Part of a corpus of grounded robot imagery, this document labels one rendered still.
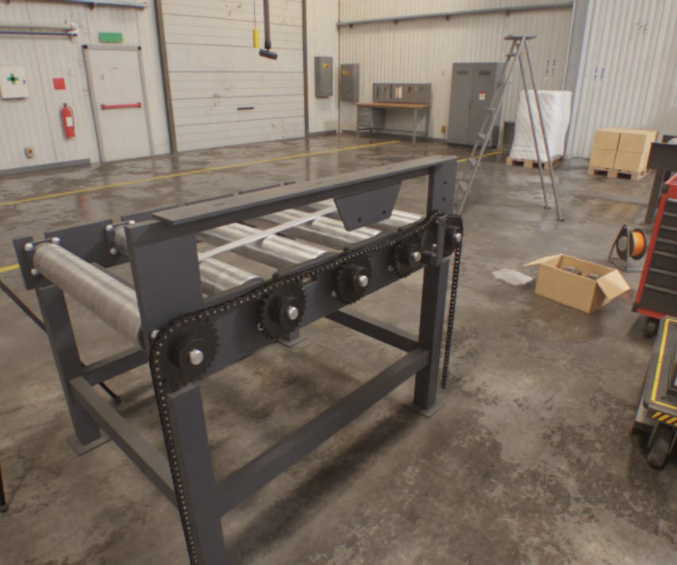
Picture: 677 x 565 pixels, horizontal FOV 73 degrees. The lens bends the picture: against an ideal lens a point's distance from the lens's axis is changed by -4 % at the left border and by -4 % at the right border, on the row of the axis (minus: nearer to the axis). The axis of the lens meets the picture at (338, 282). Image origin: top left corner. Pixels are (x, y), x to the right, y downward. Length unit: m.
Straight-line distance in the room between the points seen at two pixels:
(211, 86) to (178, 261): 10.86
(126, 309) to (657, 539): 1.87
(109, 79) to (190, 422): 9.82
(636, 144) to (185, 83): 8.87
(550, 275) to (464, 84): 8.68
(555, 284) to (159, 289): 2.96
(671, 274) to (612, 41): 8.60
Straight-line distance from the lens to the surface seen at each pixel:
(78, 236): 2.02
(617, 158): 9.20
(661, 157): 6.13
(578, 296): 3.56
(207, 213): 1.06
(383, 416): 2.28
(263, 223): 2.15
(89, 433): 2.33
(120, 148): 10.85
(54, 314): 2.05
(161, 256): 1.08
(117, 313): 1.32
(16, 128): 10.27
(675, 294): 3.25
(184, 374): 1.16
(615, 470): 2.29
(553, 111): 9.42
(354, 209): 1.50
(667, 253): 3.17
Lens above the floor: 1.43
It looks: 23 degrees down
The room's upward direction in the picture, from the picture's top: straight up
